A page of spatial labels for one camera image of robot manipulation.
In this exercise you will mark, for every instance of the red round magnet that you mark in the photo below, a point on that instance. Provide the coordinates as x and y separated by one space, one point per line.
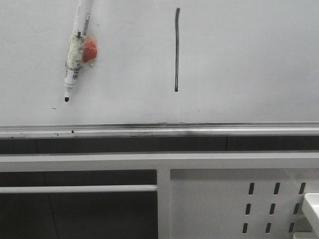
90 50

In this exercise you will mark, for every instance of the white black whiteboard marker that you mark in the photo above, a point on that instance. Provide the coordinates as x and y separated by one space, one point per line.
74 60

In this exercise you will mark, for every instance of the white whiteboard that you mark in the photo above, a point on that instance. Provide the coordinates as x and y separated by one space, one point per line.
239 67

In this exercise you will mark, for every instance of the white perforated metal panel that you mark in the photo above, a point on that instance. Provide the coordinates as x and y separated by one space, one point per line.
240 203

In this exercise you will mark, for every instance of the white plastic tray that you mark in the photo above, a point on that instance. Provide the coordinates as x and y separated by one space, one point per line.
310 214

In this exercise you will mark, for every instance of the white metal frame rack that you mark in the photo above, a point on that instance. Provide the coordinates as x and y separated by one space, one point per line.
109 196

